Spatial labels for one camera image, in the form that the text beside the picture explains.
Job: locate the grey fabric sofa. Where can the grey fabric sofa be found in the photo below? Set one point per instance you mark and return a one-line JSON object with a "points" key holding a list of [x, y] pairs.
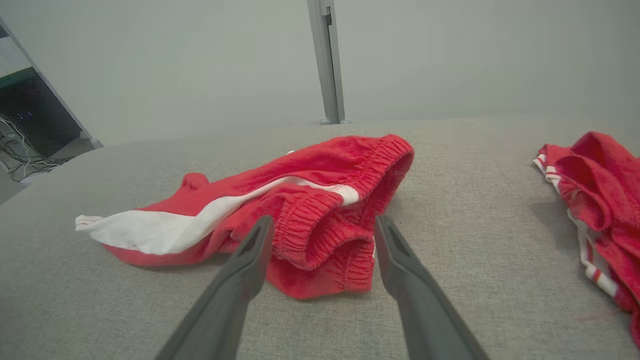
{"points": [[475, 225]]}

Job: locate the black background cabinet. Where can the black background cabinet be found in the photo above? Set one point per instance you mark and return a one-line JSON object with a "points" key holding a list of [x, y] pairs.
{"points": [[35, 110]]}

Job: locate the red shorts with white stripe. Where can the red shorts with white stripe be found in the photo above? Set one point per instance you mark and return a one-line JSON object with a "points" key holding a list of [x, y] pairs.
{"points": [[310, 220]]}

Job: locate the red white-sleeved T-shirt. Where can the red white-sleeved T-shirt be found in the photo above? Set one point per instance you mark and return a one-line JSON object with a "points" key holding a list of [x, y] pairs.
{"points": [[600, 185]]}

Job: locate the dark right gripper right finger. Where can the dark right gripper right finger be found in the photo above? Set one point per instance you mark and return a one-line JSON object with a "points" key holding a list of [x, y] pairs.
{"points": [[425, 310]]}

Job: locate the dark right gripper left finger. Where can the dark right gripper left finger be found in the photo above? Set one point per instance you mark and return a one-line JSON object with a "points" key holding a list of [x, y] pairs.
{"points": [[225, 300]]}

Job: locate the grey metal partition post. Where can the grey metal partition post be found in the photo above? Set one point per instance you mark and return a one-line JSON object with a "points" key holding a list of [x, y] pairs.
{"points": [[330, 65]]}

